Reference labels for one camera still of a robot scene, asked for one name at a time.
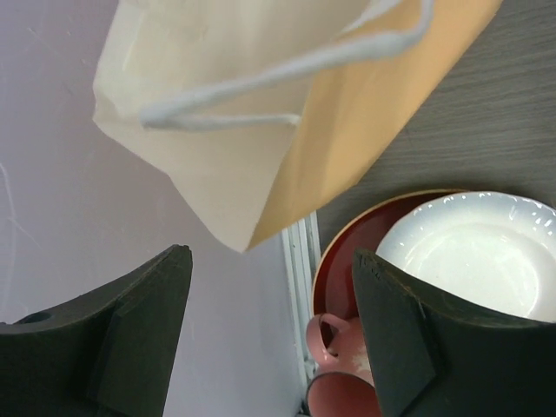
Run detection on pink mug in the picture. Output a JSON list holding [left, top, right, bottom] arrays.
[[306, 313, 381, 417]]

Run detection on white paper plates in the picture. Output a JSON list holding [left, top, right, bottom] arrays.
[[376, 191, 555, 322]]

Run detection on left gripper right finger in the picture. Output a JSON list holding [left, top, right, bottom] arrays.
[[352, 248, 555, 416]]

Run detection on brown paper bag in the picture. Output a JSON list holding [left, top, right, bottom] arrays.
[[93, 1, 500, 252]]

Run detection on aluminium rail frame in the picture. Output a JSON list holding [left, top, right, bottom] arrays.
[[281, 212, 321, 387]]

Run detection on red round tray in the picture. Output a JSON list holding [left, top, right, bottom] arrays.
[[312, 189, 460, 319]]

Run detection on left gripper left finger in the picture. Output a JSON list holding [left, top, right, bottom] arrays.
[[1, 245, 193, 416]]

